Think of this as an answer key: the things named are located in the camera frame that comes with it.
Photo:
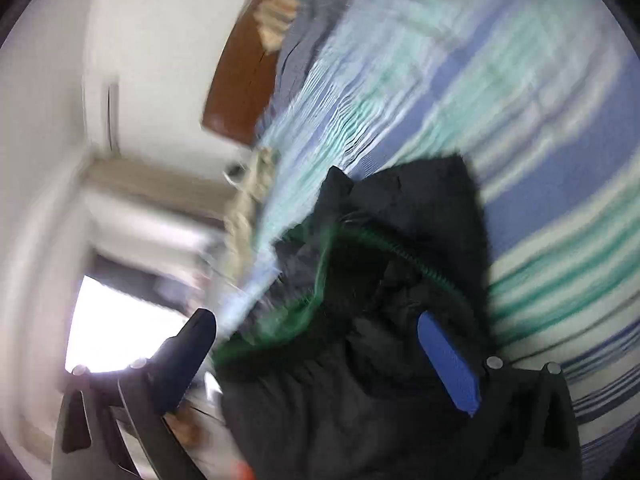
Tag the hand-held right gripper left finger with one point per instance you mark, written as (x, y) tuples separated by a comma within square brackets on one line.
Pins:
[(190, 360)]

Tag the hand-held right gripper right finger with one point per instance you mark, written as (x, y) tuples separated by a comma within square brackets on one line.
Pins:
[(450, 365)]

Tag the black puffer jacket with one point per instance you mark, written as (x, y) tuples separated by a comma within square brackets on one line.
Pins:
[(360, 360)]

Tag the cream fleece sweater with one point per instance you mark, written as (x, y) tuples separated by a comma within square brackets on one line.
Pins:
[(250, 210)]

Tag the beige curtain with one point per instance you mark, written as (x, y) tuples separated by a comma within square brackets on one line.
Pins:
[(150, 185)]

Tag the blue striped bed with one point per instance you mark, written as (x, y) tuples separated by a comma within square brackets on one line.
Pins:
[(525, 135)]

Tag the wooden headboard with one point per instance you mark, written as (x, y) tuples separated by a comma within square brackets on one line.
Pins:
[(240, 85)]

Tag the blue plaid pillow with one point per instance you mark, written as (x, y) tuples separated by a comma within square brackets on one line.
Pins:
[(310, 35)]

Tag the brown striped cushion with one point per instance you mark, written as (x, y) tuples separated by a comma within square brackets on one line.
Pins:
[(277, 20)]

